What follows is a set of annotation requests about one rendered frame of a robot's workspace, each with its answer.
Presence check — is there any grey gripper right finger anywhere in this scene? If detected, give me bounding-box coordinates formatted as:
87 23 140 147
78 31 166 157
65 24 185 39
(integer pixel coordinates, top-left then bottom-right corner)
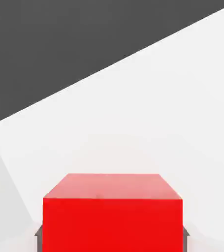
182 225 191 252

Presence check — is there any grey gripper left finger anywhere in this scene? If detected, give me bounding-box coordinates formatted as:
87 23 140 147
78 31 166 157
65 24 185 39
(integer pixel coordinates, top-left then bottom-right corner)
34 224 44 252

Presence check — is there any small red cube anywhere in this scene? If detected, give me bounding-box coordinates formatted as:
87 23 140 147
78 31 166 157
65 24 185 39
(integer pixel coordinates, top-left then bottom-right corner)
42 173 184 252

